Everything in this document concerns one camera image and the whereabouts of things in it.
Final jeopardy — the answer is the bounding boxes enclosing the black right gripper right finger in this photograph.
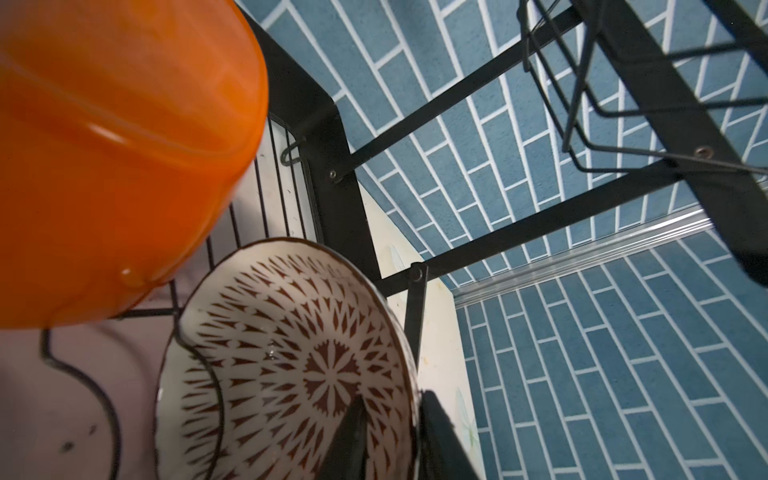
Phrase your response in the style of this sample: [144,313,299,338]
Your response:
[418,390,479,480]

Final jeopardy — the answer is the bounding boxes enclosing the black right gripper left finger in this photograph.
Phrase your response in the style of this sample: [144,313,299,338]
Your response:
[316,395,368,480]

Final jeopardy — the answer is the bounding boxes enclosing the orange plastic bowl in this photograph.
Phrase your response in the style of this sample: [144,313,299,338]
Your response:
[1,1,269,329]

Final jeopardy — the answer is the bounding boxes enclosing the aluminium right corner post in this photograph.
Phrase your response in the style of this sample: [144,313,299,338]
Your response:
[454,207,712,308]

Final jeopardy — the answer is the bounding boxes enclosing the black wire dish rack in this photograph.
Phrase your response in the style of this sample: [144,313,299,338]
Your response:
[35,0,768,480]

